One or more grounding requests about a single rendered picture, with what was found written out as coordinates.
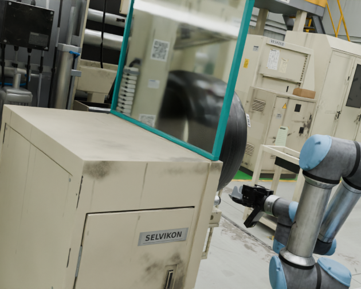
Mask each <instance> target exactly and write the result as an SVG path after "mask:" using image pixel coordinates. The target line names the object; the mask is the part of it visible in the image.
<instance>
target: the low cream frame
mask: <svg viewBox="0 0 361 289"><path fill-rule="evenodd" d="M265 152H268V153H270V154H273V155H275V156H276V160H275V163H274V164H275V165H276V169H275V172H274V176H273V181H272V185H271V188H270V189H271V190H274V193H273V195H276V191H277V187H278V182H279V179H280V175H281V171H282V168H284V169H287V170H289V171H291V172H293V173H296V174H299V176H298V179H297V182H296V187H295V191H294V194H293V198H292V201H296V202H298V203H299V199H300V196H301V192H302V189H303V186H304V181H305V178H304V176H303V175H302V171H303V170H302V169H301V168H300V166H299V159H298V158H299V156H300V152H298V151H294V150H292V149H289V148H287V147H285V146H270V145H263V144H261V145H260V149H259V152H258V157H257V161H256V165H255V168H254V173H253V178H252V182H251V186H254V185H255V184H256V185H257V184H258V180H259V177H260V172H261V168H262V164H263V161H264V156H265ZM286 153H288V154H290V155H293V156H296V157H298V158H295V157H293V156H290V155H288V154H286ZM252 211H253V208H249V207H245V210H244V215H243V218H242V219H243V220H246V219H247V218H248V216H249V215H250V214H251V212H252ZM277 220H278V218H277V217H274V216H271V215H269V214H266V213H264V215H263V216H262V217H261V218H260V220H259V221H260V222H262V223H263V224H265V225H267V226H268V227H270V228H272V229H274V230H276V226H277Z"/></svg>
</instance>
